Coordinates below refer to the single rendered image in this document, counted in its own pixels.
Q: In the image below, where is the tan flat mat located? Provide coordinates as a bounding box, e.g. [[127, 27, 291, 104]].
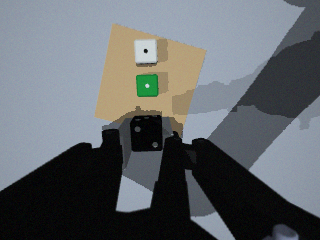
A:
[[94, 23, 206, 137]]

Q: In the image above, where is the black die with white pips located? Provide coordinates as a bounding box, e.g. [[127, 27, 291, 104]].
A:
[[130, 115, 163, 152]]

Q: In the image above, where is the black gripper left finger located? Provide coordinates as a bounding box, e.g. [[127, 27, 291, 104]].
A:
[[0, 118, 133, 240]]

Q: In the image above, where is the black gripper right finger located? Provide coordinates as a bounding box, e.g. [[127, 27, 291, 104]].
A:
[[141, 117, 320, 240]]

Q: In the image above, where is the green die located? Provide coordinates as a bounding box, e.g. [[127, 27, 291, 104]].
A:
[[136, 74, 159, 97]]

